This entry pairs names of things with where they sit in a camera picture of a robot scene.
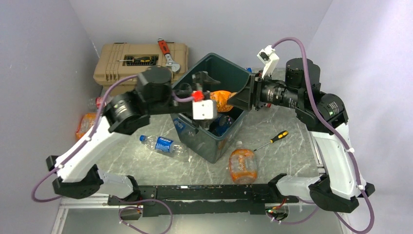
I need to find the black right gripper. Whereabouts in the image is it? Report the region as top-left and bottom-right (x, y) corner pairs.
(227, 70), (303, 111)

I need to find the Pepsi bottle blue cap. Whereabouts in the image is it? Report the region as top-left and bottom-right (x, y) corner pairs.
(209, 114), (234, 137)

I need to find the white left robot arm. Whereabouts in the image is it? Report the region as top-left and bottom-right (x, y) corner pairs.
(46, 66), (218, 205)

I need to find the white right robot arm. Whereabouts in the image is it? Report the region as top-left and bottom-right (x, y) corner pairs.
(228, 58), (375, 213)

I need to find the dark green plastic bin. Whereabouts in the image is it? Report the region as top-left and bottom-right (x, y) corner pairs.
(170, 53), (251, 163)

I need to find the black yellow screwdriver on table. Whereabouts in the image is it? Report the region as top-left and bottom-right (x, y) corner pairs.
(253, 131), (288, 152)

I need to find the clear Pepsi bottle blue label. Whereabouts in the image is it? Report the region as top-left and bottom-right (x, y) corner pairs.
(139, 135), (187, 157)

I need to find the large orange bottle front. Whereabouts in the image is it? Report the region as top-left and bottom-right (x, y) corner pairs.
(228, 141), (258, 184)

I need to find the black yellow screwdriver in toolbox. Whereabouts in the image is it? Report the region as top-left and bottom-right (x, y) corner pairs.
(119, 57), (151, 62)

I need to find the clear bottle red label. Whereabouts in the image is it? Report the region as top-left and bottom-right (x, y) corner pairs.
(88, 97), (107, 112)

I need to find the crushed orange bottle left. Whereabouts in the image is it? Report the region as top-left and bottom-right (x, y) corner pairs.
(75, 113), (96, 140)

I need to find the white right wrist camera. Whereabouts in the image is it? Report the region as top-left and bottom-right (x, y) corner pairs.
(257, 45), (280, 79)

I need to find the red handled adjustable wrench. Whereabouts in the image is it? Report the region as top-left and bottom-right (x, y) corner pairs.
(157, 38), (181, 73)

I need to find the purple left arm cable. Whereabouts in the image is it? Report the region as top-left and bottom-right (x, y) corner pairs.
(31, 74), (197, 203)

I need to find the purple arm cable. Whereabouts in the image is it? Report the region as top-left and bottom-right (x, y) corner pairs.
(271, 37), (375, 234)
(31, 74), (197, 203)

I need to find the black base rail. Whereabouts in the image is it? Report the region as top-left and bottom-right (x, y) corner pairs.
(106, 184), (284, 217)

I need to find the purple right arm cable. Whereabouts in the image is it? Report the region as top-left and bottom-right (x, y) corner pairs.
(271, 37), (375, 234)

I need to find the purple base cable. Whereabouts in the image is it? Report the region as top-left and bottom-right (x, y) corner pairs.
(117, 197), (174, 234)

